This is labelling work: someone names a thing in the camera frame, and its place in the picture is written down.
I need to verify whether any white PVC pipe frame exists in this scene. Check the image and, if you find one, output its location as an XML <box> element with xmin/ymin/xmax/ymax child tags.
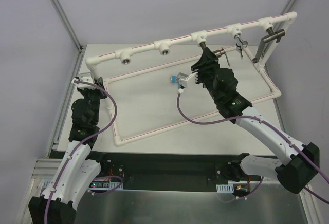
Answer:
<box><xmin>84</xmin><ymin>12</ymin><xmax>297</xmax><ymax>146</ymax></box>

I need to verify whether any right white cable duct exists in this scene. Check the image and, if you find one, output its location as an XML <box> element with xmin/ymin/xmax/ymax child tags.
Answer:
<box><xmin>216</xmin><ymin>183</ymin><xmax>234</xmax><ymax>194</ymax></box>

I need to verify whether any white cable duct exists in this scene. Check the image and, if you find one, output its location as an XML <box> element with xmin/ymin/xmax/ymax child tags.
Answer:
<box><xmin>216</xmin><ymin>183</ymin><xmax>234</xmax><ymax>194</ymax></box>
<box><xmin>42</xmin><ymin>179</ymin><xmax>124</xmax><ymax>191</ymax></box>

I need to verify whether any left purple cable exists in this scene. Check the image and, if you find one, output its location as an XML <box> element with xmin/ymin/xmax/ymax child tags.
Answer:
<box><xmin>45</xmin><ymin>81</ymin><xmax>119</xmax><ymax>224</ymax></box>

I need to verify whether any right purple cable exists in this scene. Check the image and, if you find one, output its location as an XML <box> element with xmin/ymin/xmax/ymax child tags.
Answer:
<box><xmin>177</xmin><ymin>91</ymin><xmax>329</xmax><ymax>206</ymax></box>

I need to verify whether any blue plastic faucet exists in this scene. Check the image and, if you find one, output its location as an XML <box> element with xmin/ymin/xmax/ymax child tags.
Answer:
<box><xmin>170</xmin><ymin>75</ymin><xmax>179</xmax><ymax>84</ymax></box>

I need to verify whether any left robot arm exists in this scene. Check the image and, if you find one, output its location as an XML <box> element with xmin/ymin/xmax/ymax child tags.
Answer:
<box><xmin>28</xmin><ymin>73</ymin><xmax>109</xmax><ymax>223</ymax></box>

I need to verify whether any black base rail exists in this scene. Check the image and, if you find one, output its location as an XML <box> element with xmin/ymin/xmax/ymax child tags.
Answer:
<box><xmin>87</xmin><ymin>151</ymin><xmax>273</xmax><ymax>191</ymax></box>

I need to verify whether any purple cable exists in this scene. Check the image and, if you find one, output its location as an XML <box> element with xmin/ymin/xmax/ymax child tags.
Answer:
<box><xmin>45</xmin><ymin>81</ymin><xmax>119</xmax><ymax>224</ymax></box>
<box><xmin>177</xmin><ymin>91</ymin><xmax>329</xmax><ymax>206</ymax></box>

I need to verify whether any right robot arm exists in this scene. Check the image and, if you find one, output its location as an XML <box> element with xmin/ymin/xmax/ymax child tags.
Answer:
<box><xmin>191</xmin><ymin>47</ymin><xmax>320</xmax><ymax>194</ymax></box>

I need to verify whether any dark long-spout faucet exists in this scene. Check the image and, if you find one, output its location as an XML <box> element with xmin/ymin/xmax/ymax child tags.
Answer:
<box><xmin>252</xmin><ymin>27</ymin><xmax>286</xmax><ymax>63</ymax></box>

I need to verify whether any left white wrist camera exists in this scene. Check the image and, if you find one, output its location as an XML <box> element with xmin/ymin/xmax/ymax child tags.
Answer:
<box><xmin>71</xmin><ymin>72</ymin><xmax>95</xmax><ymax>90</ymax></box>

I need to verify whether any chrome faucet on frame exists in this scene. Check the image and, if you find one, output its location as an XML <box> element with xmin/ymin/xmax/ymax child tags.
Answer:
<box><xmin>234</xmin><ymin>34</ymin><xmax>248</xmax><ymax>59</ymax></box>

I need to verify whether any left white cable duct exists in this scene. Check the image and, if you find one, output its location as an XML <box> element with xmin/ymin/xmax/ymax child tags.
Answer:
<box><xmin>42</xmin><ymin>179</ymin><xmax>124</xmax><ymax>191</ymax></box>

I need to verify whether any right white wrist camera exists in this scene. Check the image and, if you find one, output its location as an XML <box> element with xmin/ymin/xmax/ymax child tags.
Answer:
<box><xmin>177</xmin><ymin>72</ymin><xmax>197</xmax><ymax>88</ymax></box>

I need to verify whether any dark bronze faucet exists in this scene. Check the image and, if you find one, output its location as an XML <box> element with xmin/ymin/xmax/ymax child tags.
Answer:
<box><xmin>199</xmin><ymin>42</ymin><xmax>230</xmax><ymax>66</ymax></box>

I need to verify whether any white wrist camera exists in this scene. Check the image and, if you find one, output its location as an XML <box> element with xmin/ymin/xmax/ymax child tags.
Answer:
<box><xmin>71</xmin><ymin>72</ymin><xmax>95</xmax><ymax>90</ymax></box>
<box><xmin>177</xmin><ymin>72</ymin><xmax>197</xmax><ymax>88</ymax></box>

